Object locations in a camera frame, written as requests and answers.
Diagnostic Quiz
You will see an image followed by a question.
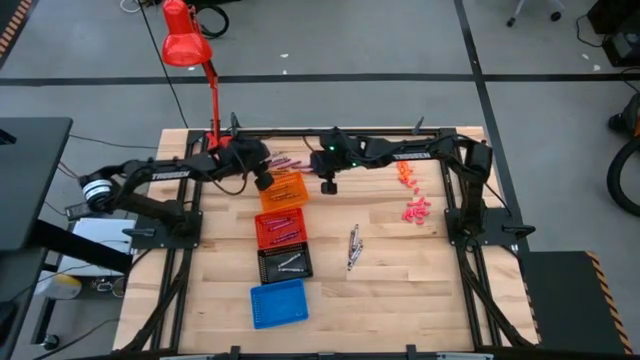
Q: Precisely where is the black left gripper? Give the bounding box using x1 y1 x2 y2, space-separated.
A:
224 137 274 174

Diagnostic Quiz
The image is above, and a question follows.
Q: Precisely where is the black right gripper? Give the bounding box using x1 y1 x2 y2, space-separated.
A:
309 127 364 174

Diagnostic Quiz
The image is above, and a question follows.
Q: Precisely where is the orange plastic basket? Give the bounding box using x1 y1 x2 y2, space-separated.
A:
259 171 311 213

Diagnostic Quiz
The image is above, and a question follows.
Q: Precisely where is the red plastic basket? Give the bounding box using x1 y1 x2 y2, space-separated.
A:
254 207 309 250

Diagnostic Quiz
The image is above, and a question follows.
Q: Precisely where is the black plastic basket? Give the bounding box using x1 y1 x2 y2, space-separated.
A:
256 242 315 286

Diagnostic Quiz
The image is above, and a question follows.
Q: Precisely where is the blue plastic basket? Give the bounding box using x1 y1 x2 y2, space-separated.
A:
249 278 310 331

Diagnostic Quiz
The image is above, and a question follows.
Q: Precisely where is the red desk lamp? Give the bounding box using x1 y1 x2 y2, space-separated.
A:
160 0 236 151

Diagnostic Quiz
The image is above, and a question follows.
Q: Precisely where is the white box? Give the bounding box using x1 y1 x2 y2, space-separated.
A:
72 218 136 276

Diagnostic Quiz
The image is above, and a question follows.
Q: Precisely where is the black power adapter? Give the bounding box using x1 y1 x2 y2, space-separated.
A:
64 199 109 221

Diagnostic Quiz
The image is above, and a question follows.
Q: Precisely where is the black desk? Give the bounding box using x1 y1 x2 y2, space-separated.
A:
0 117 135 275

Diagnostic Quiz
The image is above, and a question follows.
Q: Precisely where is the pale yellow container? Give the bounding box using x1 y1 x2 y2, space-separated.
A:
34 273 84 300

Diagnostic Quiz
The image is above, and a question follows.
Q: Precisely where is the office chair base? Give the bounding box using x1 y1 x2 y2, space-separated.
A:
505 0 566 29

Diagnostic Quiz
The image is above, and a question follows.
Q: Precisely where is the black hazard-striped platform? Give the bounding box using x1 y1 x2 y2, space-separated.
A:
519 250 634 355

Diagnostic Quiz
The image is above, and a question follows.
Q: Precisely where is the hazard-striped floor mat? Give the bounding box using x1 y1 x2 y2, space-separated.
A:
0 0 34 57

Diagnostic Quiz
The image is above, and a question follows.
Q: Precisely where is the black vacuum cleaner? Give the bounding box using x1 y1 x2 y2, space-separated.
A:
608 92 640 136

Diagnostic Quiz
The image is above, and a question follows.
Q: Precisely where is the black equipment case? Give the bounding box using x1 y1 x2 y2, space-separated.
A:
587 0 640 69

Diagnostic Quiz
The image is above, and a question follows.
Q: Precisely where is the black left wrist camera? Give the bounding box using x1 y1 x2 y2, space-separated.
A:
254 171 276 193

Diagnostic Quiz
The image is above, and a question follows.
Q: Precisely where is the black lamp cable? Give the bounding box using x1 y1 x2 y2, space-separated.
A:
137 0 190 129

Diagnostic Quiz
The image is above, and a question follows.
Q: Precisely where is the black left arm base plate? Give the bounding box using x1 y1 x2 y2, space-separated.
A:
122 209 204 251

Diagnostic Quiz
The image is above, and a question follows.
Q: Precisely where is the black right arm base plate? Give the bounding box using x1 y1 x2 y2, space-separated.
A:
444 207 536 247

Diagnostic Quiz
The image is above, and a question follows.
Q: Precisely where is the black hose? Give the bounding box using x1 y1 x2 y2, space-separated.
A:
606 139 640 219

